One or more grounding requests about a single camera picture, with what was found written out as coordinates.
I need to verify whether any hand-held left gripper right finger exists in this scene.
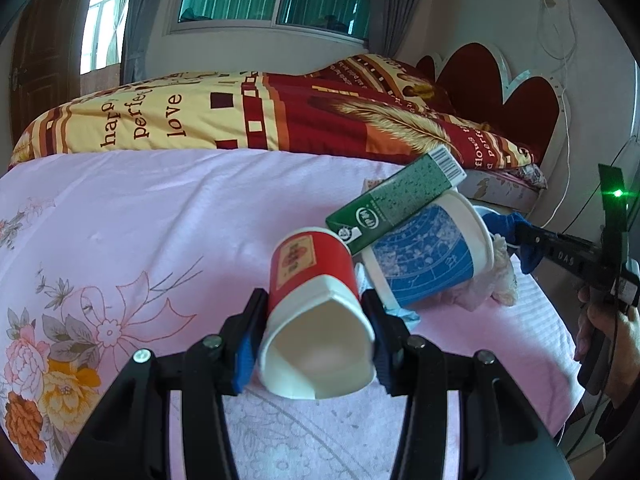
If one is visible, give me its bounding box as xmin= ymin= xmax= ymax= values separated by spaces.
xmin=360 ymin=290 xmax=591 ymax=480

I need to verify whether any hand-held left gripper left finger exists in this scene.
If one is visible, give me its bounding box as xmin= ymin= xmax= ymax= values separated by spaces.
xmin=47 ymin=287 xmax=271 ymax=480

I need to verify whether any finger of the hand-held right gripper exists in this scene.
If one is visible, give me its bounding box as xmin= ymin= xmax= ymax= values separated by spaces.
xmin=487 ymin=212 xmax=606 ymax=261
xmin=517 ymin=241 xmax=613 ymax=288

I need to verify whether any blue white paper tub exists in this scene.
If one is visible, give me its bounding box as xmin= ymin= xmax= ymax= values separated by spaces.
xmin=361 ymin=190 xmax=496 ymax=311

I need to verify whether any green carton box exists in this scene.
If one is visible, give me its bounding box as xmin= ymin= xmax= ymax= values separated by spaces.
xmin=325 ymin=147 xmax=467 ymax=257

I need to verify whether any red paper cup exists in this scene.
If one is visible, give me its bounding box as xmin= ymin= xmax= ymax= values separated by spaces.
xmin=256 ymin=227 xmax=378 ymax=401

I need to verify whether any person's right hand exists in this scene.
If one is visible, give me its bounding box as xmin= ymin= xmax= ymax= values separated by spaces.
xmin=574 ymin=285 xmax=640 ymax=411

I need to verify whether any crumpled pale wrapper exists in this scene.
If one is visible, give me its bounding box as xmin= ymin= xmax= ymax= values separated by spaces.
xmin=452 ymin=235 xmax=521 ymax=311

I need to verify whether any floral mattress sheet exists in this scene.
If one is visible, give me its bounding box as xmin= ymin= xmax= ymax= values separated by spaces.
xmin=457 ymin=162 xmax=549 ymax=211

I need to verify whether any red heart-shaped headboard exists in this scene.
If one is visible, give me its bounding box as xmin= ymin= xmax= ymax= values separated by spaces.
xmin=414 ymin=41 xmax=572 ymax=173

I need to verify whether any grey curtain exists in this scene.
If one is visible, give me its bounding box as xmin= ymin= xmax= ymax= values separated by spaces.
xmin=369 ymin=0 xmax=437 ymax=58
xmin=121 ymin=0 xmax=201 ymax=86

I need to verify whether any red yellow printed quilt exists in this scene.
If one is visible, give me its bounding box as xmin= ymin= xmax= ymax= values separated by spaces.
xmin=9 ymin=52 xmax=547 ymax=171

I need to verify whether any brown wooden door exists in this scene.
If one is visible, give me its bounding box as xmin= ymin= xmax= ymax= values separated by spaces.
xmin=9 ymin=0 xmax=87 ymax=141

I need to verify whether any small bright window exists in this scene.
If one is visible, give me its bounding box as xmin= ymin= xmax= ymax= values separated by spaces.
xmin=80 ymin=0 xmax=137 ymax=75

